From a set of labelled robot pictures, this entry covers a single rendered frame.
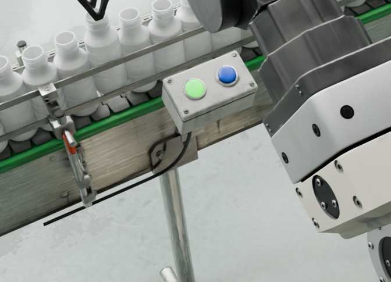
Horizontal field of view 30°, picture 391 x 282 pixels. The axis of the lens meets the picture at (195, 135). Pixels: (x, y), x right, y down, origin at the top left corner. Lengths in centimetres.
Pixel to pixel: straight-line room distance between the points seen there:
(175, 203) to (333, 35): 113
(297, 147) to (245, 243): 179
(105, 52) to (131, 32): 6
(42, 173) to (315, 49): 89
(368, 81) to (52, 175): 93
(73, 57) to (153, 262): 118
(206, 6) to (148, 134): 81
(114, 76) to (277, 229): 120
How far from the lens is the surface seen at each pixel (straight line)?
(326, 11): 56
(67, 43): 124
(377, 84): 51
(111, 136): 135
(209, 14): 60
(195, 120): 120
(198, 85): 119
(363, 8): 154
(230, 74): 121
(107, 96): 131
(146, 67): 132
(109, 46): 125
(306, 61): 53
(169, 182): 157
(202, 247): 234
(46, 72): 125
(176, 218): 168
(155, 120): 137
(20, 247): 246
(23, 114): 129
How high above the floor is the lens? 193
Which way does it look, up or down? 47 degrees down
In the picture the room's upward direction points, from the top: 7 degrees counter-clockwise
